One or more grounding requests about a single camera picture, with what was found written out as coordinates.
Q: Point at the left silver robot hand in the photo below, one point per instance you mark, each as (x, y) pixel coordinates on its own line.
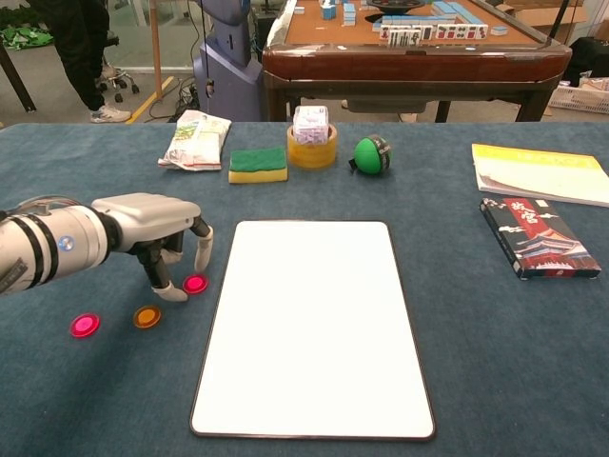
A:
(152, 214)

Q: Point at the pink disc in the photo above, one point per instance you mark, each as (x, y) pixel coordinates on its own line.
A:
(85, 325)
(196, 284)

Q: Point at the orange disc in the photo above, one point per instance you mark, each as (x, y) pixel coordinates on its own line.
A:
(147, 317)

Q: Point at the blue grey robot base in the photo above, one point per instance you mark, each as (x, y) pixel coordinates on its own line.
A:
(228, 81)

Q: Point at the white snack bag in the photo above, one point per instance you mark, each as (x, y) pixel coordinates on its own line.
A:
(195, 143)

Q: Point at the green yellow sponge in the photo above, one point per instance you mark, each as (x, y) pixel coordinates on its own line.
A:
(258, 164)

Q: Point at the black office chair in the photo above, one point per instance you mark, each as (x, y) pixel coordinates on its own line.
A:
(116, 76)

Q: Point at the wooden pole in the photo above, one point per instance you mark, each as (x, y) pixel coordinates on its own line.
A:
(155, 47)

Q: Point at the yellow tape roll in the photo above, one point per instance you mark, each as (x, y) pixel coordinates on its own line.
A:
(311, 159)

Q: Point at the white purple tissue pack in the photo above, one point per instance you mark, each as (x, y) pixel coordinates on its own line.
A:
(310, 124)

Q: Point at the person in black trousers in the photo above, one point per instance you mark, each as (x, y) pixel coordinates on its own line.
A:
(76, 47)

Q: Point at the black table leg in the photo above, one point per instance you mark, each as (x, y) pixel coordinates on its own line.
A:
(19, 85)

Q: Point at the blue felt table cover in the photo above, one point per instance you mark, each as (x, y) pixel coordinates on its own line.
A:
(95, 404)

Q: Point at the white magnetic board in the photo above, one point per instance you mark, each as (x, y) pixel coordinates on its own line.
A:
(314, 333)

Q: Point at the green material pile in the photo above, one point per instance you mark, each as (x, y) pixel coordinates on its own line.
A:
(24, 37)

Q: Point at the brown mahjong table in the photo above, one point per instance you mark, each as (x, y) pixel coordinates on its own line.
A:
(404, 66)

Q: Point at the mahjong tiles with black prints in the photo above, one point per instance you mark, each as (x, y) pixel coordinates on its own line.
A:
(403, 37)

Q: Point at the black bowl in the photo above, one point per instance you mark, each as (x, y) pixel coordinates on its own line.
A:
(395, 5)

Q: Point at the mahjong tiles with red prints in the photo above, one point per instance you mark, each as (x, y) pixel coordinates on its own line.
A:
(454, 32)

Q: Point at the dark red patterned box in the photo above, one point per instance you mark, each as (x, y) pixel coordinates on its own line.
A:
(542, 238)

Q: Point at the yellow white notebook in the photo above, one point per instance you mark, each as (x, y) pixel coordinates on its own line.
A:
(542, 176)

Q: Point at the single blue mahjong tile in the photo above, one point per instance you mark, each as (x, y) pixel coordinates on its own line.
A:
(498, 30)

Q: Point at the white plastic basket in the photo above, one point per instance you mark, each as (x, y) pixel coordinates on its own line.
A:
(578, 100)

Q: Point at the black bag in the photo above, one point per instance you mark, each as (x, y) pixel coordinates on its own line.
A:
(590, 57)

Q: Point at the blue backed mahjong tile wall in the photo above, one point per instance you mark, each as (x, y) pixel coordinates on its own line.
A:
(414, 20)

